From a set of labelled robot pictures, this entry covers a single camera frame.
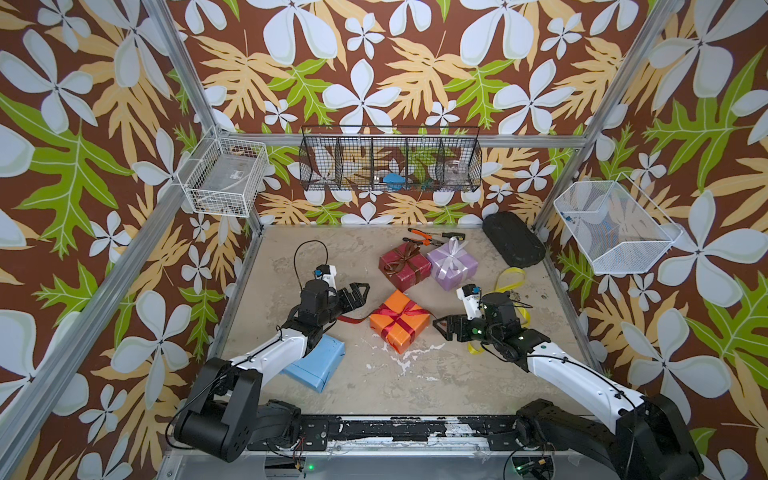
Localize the lilac gift box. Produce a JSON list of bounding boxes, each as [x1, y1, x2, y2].
[[426, 237, 479, 291]]

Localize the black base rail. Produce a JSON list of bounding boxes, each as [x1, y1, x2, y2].
[[245, 413, 571, 452]]

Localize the orange gift box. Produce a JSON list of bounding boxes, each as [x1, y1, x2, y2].
[[368, 289, 432, 355]]

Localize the orange handled pliers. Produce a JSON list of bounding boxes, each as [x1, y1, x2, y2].
[[403, 227, 466, 246]]

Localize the blue gift box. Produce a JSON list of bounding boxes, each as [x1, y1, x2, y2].
[[281, 335, 345, 393]]

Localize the white wire basket left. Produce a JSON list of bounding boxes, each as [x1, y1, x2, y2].
[[178, 134, 270, 218]]

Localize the black oval case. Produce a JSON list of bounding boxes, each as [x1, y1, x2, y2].
[[482, 211, 546, 268]]

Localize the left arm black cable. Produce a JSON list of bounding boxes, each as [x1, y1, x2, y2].
[[292, 239, 330, 289]]

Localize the brown ribbon bow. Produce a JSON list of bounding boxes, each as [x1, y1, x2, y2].
[[383, 242, 430, 286]]

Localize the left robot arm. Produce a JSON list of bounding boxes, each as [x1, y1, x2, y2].
[[166, 278, 370, 462]]

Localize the white ribbon bow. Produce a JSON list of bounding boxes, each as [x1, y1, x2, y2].
[[430, 240, 476, 284]]

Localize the yellow ribbon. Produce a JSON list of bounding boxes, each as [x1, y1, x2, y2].
[[468, 267, 531, 359]]

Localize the magenta gift box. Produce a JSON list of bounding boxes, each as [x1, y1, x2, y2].
[[378, 242, 433, 293]]

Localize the blue item in basket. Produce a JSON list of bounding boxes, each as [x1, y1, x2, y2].
[[383, 173, 406, 192]]

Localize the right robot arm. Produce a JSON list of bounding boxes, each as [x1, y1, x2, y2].
[[433, 284, 704, 479]]

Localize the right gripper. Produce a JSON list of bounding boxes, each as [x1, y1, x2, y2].
[[431, 312, 502, 347]]

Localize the white mesh basket right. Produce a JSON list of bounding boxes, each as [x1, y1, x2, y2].
[[554, 174, 684, 275]]

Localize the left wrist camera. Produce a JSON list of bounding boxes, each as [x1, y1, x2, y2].
[[314, 264, 337, 289]]

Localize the black wire basket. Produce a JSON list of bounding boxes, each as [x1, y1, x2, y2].
[[297, 125, 483, 192]]

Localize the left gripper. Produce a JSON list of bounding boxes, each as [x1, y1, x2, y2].
[[317, 282, 368, 329]]

